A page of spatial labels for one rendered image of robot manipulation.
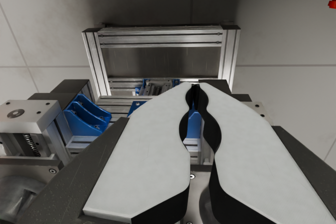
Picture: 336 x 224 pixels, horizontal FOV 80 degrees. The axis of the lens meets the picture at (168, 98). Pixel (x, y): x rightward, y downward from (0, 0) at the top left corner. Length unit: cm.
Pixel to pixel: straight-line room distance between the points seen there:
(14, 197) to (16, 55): 138
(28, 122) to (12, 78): 146
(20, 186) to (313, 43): 157
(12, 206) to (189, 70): 98
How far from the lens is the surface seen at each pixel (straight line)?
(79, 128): 62
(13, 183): 59
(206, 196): 49
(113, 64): 127
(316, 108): 187
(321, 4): 153
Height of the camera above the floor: 131
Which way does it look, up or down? 57 degrees down
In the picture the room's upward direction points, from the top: 172 degrees counter-clockwise
